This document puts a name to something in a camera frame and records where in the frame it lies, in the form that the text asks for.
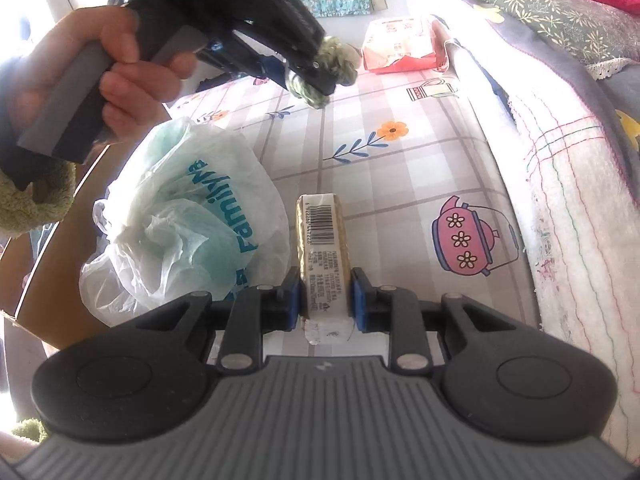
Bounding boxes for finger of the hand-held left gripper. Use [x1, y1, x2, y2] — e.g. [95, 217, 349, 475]
[199, 40, 287, 88]
[234, 29, 337, 97]

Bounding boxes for person's left hand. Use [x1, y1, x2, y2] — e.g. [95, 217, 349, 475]
[14, 5, 199, 146]

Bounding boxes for white green plastic bag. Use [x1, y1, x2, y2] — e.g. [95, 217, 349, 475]
[79, 117, 292, 329]

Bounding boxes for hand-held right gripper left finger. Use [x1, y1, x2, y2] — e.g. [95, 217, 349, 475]
[135, 267, 303, 372]

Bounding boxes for olive knitted cloth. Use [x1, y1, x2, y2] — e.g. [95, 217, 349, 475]
[284, 35, 362, 109]

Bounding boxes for green leaf-print pillow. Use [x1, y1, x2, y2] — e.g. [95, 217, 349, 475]
[472, 0, 640, 79]

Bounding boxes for orange wet wipes packet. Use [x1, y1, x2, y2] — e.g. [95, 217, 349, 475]
[360, 15, 449, 75]

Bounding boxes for grey quilt with yellow flowers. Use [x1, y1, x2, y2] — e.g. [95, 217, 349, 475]
[440, 0, 640, 211]

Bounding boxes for white stitched blanket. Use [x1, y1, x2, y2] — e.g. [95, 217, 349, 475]
[412, 0, 640, 461]

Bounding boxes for brown cardboard box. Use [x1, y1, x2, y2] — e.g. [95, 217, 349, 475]
[0, 145, 137, 352]

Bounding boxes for yellow tissue pack with barcode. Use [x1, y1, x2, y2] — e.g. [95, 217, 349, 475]
[294, 192, 359, 345]

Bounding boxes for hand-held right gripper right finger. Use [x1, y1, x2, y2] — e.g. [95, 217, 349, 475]
[349, 267, 507, 374]

